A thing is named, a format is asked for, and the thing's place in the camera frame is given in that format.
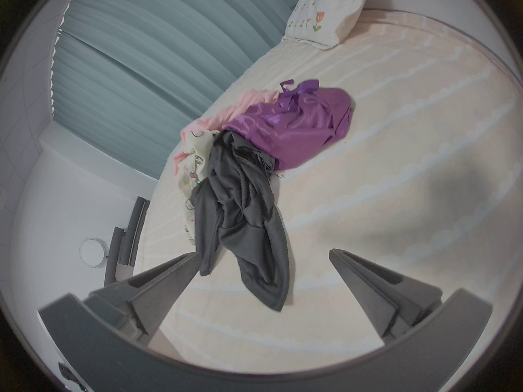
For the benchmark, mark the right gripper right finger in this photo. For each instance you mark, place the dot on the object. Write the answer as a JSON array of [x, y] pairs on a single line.
[[376, 296]]

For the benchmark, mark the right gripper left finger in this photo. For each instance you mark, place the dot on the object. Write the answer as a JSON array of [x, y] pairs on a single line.
[[163, 290]]

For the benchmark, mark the black T-shirt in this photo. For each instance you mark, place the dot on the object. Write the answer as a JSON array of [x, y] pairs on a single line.
[[245, 219]]

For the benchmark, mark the black chest of drawers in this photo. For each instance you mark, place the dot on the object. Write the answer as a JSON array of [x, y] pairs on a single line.
[[133, 231]]

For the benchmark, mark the round white disc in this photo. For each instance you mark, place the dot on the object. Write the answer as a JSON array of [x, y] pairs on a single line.
[[93, 252]]

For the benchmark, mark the white printed garment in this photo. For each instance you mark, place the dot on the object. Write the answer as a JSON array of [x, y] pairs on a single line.
[[196, 165]]

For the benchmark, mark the bed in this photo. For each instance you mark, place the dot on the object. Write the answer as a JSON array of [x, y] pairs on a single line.
[[408, 137]]

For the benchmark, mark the purple garment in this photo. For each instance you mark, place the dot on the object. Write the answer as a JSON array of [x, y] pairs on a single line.
[[302, 129]]

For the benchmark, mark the pink garment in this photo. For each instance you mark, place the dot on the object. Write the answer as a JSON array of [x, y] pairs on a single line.
[[241, 106]]

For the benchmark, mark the white printed pillow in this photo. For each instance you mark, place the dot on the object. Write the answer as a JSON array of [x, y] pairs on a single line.
[[327, 10]]

